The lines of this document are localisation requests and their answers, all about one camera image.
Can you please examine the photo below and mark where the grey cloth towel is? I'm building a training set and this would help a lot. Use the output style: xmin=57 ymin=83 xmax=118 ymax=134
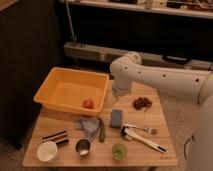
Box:
xmin=75 ymin=116 xmax=100 ymax=142

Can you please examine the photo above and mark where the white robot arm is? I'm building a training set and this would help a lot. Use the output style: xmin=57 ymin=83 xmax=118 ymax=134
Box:
xmin=110 ymin=52 xmax=213 ymax=171

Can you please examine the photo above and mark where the green plastic cup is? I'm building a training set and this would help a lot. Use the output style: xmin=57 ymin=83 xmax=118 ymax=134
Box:
xmin=112 ymin=143 xmax=127 ymax=160

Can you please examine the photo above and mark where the small metal cup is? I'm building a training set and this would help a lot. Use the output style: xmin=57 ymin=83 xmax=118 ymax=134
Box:
xmin=75 ymin=139 xmax=91 ymax=156

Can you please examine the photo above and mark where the blue sponge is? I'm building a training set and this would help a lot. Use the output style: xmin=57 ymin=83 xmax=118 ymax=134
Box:
xmin=110 ymin=109 xmax=122 ymax=128

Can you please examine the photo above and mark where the green chili pepper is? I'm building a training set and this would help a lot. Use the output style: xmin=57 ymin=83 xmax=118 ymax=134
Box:
xmin=99 ymin=118 xmax=105 ymax=143

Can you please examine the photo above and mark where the yellow plastic bin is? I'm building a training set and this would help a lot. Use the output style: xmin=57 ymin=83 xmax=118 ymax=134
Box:
xmin=34 ymin=67 xmax=109 ymax=116

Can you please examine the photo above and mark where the dark stick lower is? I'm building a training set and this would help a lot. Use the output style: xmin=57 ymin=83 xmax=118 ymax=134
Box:
xmin=56 ymin=139 xmax=69 ymax=145

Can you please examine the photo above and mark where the white bowl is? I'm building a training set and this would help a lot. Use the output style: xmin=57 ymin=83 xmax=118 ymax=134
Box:
xmin=37 ymin=141 xmax=58 ymax=163

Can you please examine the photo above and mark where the grey metal rail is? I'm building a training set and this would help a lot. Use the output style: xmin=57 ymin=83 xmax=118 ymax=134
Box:
xmin=64 ymin=42 xmax=213 ymax=70

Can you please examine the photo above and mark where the white handled kitchen tool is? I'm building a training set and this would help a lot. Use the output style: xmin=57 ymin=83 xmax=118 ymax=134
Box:
xmin=121 ymin=127 xmax=167 ymax=153

